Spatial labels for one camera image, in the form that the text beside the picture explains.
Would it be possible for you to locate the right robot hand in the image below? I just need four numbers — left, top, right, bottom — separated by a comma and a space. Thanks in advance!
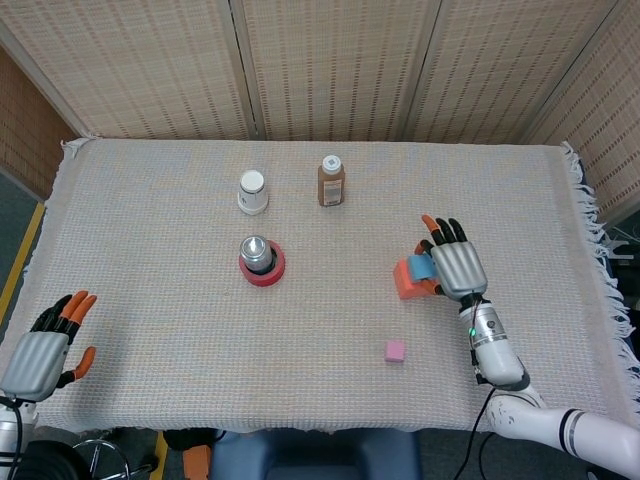
413, 214, 489, 301

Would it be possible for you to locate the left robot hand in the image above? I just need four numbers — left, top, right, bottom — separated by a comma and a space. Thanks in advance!
0, 290, 97, 404

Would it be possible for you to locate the blue foam block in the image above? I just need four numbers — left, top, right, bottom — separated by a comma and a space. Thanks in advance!
405, 253, 437, 280

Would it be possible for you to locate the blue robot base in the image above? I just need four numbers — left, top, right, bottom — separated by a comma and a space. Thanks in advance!
209, 429, 422, 480

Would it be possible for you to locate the large orange foam block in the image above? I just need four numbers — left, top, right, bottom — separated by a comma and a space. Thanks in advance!
393, 258, 444, 301

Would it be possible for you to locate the beige woven tablecloth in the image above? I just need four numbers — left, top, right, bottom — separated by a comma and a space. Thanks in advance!
0, 137, 640, 436

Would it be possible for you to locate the brown juice bottle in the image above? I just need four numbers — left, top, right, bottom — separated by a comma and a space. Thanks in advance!
317, 154, 346, 209

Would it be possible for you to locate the white metal stand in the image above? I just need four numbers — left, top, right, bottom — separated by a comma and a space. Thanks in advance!
602, 219, 640, 262

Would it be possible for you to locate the red tape roll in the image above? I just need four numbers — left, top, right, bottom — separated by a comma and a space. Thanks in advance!
238, 240, 287, 288

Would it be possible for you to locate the orange box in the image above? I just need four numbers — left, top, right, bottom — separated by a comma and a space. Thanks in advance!
181, 443, 213, 480

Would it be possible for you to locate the silver metal can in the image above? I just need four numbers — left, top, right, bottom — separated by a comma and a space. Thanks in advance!
239, 234, 274, 276

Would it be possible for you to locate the white paper cup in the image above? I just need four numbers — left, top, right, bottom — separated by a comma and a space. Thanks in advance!
236, 170, 270, 216

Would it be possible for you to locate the bamboo folding screen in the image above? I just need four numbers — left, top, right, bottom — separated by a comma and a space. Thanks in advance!
0, 0, 640, 224

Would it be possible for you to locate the chrome stool frame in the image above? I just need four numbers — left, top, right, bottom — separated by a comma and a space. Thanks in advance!
72, 432, 154, 480

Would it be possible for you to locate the black cable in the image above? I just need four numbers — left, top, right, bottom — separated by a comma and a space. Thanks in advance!
478, 433, 495, 480

